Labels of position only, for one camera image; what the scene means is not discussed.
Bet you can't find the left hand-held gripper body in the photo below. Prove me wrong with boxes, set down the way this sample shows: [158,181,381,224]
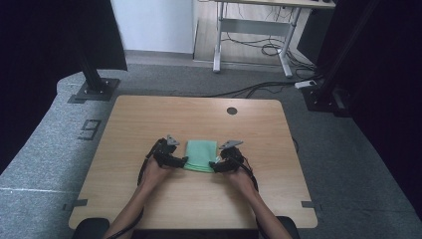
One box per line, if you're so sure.
[153,133,181,169]

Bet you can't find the green cloth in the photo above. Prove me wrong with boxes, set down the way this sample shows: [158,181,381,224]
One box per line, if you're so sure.
[182,138,220,174]

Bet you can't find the black chair armrest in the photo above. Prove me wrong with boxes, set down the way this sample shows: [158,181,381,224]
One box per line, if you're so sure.
[275,216,302,239]
[71,217,111,239]

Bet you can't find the grey tape piece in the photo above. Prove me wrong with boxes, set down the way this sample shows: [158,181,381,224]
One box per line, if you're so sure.
[62,197,90,212]
[301,199,323,213]

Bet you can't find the person's right hand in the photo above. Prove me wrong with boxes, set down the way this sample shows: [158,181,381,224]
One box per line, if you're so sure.
[223,168,257,197]

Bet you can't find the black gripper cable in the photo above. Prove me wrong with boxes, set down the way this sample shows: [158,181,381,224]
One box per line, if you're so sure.
[105,137,166,239]
[236,154,264,239]

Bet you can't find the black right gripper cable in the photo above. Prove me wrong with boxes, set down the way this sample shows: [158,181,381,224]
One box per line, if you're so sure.
[236,154,264,239]

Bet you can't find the black metal stand with plate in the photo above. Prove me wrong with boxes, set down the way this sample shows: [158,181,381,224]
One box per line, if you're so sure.
[301,0,381,119]
[67,43,121,103]

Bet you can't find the black coiled floor cables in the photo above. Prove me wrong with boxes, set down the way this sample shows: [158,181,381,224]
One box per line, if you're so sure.
[221,32,317,73]

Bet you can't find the black long floor cable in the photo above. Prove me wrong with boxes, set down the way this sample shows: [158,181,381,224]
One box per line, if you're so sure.
[201,74,321,100]

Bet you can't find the person's left hand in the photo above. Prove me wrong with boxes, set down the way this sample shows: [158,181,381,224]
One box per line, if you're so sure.
[140,154,175,191]

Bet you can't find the black tape figure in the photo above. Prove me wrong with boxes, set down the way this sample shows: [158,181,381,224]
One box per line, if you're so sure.
[77,118,103,141]

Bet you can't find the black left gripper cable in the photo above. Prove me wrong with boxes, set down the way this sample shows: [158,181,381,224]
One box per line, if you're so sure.
[105,137,166,239]

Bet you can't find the black computer case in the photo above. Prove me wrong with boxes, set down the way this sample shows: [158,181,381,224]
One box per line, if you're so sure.
[296,7,332,65]

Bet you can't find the white metal desk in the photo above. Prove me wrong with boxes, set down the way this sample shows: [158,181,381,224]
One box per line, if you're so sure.
[212,0,336,80]

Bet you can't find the black curtain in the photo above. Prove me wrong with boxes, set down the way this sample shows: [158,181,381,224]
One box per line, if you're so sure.
[315,0,422,221]
[0,0,129,174]

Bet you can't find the white power strip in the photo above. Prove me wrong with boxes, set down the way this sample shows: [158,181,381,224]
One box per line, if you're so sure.
[294,79,318,91]

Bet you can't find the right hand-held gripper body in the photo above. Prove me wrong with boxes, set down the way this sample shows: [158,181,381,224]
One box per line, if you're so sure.
[218,138,246,173]

